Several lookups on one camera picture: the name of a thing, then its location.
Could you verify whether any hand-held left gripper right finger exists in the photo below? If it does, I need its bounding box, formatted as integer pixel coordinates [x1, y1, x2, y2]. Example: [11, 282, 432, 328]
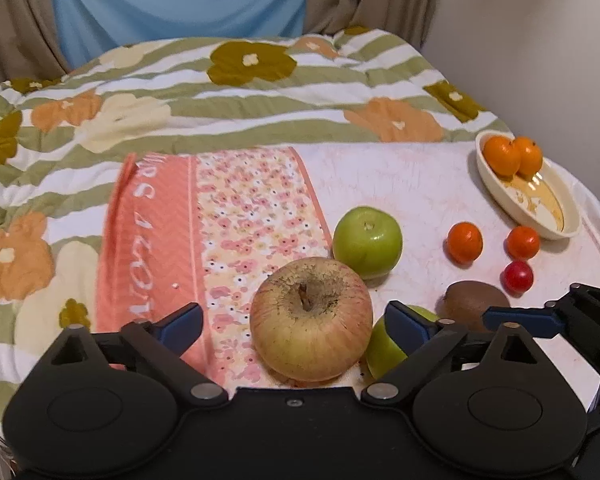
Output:
[362, 301, 542, 407]

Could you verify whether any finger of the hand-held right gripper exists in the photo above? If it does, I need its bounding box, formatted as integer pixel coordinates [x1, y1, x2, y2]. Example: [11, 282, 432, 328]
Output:
[482, 283, 600, 361]

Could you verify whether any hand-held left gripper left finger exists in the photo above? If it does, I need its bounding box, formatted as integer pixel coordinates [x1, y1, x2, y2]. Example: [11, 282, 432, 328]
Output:
[50, 302, 229, 407]

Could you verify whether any small green apple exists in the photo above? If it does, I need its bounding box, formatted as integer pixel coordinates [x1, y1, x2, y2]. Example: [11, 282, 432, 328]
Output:
[366, 305, 440, 381]

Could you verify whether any small red round fruit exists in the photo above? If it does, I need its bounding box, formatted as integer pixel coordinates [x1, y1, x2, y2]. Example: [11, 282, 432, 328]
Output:
[502, 261, 534, 294]

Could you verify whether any brown kiwi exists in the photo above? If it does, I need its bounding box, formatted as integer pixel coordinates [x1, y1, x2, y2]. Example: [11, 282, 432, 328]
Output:
[437, 281, 511, 333]

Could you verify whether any small orange mandarin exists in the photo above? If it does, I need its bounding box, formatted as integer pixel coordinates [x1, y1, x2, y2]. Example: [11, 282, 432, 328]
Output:
[506, 226, 541, 261]
[447, 222, 483, 265]

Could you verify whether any large russet yellow-red apple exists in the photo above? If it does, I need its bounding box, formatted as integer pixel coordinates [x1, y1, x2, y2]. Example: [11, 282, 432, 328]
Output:
[250, 257, 374, 382]

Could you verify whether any large green apple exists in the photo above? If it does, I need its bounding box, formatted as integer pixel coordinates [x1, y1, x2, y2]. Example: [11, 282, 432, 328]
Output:
[332, 206, 403, 281]

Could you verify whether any cream oval bowl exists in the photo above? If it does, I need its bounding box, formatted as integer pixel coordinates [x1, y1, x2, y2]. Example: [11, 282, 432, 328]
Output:
[475, 130, 581, 241]

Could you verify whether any pink floral towel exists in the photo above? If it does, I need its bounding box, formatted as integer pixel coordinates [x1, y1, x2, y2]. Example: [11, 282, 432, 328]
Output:
[95, 146, 368, 391]

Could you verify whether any large orange mandarin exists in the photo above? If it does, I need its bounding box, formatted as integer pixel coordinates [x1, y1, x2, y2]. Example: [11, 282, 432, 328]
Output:
[482, 136, 522, 177]
[514, 136, 544, 177]

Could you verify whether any green striped floral blanket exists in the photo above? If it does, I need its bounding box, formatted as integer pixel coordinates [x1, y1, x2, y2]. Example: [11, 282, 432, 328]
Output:
[0, 26, 511, 438]

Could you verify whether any light blue hanging cloth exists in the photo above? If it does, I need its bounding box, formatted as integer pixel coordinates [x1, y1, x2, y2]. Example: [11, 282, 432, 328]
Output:
[47, 0, 311, 72]

